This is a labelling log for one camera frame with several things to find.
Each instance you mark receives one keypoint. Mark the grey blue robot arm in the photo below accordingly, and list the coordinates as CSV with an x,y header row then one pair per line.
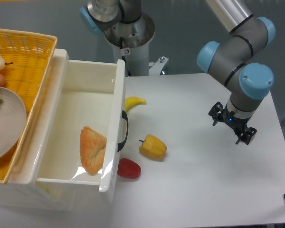
x,y
248,83

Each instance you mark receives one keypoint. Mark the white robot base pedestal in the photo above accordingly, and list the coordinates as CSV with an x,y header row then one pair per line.
x,y
130,43

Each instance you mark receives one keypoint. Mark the red bell pepper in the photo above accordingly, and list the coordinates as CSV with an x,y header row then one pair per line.
x,y
128,169

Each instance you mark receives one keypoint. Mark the orange croissant bread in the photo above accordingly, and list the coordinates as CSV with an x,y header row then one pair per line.
x,y
92,150

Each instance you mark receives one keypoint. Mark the grey plate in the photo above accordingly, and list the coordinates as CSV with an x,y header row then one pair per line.
x,y
13,117

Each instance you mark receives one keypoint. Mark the black top drawer handle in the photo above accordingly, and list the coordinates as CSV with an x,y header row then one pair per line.
x,y
125,131

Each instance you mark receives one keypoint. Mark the yellow bell pepper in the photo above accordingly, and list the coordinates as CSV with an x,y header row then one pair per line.
x,y
153,148

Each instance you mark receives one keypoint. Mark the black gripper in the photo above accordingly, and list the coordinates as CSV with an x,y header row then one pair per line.
x,y
220,114

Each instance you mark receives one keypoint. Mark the white drawer cabinet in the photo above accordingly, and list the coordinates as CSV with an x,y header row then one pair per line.
x,y
21,190

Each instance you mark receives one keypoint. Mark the yellow banana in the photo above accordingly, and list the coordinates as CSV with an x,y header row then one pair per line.
x,y
133,101

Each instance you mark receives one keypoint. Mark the yellow woven basket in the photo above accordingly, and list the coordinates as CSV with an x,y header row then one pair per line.
x,y
31,54

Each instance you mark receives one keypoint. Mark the white top drawer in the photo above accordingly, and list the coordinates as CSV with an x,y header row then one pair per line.
x,y
92,95

